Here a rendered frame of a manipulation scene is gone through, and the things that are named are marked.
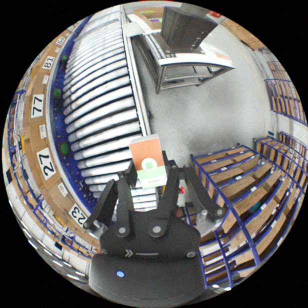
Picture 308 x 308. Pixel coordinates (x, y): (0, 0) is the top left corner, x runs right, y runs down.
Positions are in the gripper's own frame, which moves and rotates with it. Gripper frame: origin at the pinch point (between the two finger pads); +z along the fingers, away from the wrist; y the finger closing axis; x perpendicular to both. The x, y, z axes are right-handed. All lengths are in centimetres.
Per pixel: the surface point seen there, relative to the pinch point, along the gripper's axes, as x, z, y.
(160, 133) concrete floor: -11, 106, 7
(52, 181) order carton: -4, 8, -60
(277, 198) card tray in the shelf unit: -52, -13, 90
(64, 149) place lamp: 8, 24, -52
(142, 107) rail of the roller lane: 14.5, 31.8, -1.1
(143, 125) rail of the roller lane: 5.8, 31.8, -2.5
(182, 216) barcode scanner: -15.8, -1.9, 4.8
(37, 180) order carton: 0, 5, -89
